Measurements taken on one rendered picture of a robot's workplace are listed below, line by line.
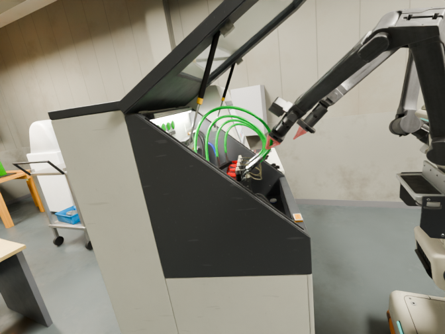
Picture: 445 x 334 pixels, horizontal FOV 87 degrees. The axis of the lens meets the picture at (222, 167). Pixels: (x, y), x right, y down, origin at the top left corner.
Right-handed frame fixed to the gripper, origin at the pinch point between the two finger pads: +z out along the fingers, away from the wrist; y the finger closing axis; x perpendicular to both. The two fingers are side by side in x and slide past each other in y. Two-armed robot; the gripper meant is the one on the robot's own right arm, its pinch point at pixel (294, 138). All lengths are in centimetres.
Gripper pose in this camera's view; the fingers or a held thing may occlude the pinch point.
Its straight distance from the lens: 125.3
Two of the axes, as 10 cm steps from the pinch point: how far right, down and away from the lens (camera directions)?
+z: -5.6, 6.9, 4.6
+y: -7.5, -6.6, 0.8
